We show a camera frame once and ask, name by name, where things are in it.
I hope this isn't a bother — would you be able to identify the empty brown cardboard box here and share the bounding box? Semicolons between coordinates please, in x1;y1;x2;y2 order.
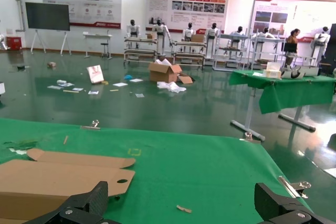
0;148;137;222

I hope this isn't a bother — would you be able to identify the silver binder clip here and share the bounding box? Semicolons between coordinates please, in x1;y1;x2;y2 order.
277;175;312;199
240;131;262;145
80;120;101;131

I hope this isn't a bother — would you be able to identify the white carton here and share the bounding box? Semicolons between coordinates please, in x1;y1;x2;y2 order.
262;61;281;78

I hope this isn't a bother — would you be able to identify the white plastic packing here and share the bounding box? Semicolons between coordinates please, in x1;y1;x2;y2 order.
156;81;187;93

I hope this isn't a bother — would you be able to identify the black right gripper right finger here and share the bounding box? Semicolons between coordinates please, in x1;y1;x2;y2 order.
254;183;336;224

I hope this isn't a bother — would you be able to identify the green tablecloth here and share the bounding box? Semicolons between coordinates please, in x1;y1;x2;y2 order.
0;118;314;224

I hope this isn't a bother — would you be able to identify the green cloth covered table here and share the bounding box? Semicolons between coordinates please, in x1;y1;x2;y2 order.
228;69;336;142

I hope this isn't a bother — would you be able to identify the large open cardboard box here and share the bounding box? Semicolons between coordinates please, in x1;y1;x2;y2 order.
148;61;194;84

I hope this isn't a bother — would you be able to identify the red white wall poster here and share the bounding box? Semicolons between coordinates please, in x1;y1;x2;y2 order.
40;0;122;29
249;0;336;44
146;0;230;35

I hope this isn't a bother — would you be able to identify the white black printed box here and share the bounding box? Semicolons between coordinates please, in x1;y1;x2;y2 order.
280;66;320;80

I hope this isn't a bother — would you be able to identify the white desk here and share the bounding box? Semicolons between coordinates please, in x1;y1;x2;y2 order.
83;31;113;59

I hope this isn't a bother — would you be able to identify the black monitor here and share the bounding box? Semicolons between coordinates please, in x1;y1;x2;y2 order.
284;42;298;54

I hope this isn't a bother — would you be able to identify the black stool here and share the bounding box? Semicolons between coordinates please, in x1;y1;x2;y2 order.
100;42;111;59

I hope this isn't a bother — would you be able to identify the person in brown top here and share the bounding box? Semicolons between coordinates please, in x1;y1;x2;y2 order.
285;28;301;51

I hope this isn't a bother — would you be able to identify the metal frame workbench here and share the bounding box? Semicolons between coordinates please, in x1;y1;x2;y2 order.
172;39;206;69
123;36;158;65

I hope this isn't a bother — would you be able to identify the white frame workbench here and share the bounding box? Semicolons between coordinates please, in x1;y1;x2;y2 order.
213;34;249;71
248;36;286;70

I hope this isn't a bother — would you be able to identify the black display board on stand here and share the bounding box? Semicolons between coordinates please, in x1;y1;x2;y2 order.
25;2;72;56

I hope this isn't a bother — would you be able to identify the red box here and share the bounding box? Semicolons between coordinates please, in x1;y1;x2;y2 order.
6;36;23;51

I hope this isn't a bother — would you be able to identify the red white paper bag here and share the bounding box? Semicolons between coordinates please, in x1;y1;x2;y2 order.
87;65;105;85

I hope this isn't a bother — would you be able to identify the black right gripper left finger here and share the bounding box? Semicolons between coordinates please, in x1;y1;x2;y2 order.
26;181;109;224

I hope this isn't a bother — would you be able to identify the white humanoid robot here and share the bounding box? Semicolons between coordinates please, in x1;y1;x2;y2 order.
127;19;141;49
204;23;220;59
253;27;276;62
309;26;330;66
182;22;195;51
228;26;246;51
152;18;174;59

